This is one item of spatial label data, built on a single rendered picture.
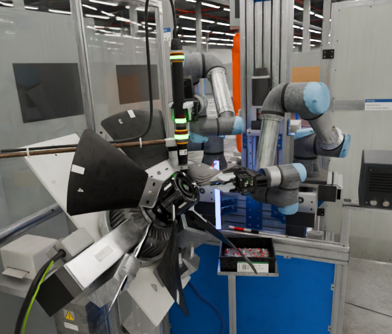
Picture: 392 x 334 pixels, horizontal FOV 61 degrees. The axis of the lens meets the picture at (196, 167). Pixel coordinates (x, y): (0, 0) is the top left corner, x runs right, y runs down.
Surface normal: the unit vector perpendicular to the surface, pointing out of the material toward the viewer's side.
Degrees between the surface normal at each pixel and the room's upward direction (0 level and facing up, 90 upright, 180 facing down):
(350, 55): 90
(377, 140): 90
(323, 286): 90
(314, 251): 90
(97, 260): 50
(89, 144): 70
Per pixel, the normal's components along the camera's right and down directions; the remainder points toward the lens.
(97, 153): 0.69, -0.12
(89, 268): 0.68, -0.58
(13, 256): -0.37, 0.26
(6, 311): 0.93, 0.06
